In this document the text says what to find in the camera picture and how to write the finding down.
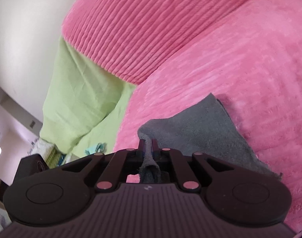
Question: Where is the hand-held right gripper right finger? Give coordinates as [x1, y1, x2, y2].
[152, 139, 234, 191]

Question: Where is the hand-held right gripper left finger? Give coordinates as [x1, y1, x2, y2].
[62, 139, 145, 192]

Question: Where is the grey cloth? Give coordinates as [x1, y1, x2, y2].
[137, 93, 283, 184]

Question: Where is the white and green pack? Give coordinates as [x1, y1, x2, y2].
[30, 139, 67, 169]

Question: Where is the teal cloth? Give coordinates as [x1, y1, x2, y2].
[85, 142, 107, 155]

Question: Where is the yellow-green sofa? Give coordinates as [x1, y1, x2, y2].
[39, 36, 137, 158]

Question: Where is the pink fleece blanket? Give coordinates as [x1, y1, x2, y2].
[60, 0, 302, 231]

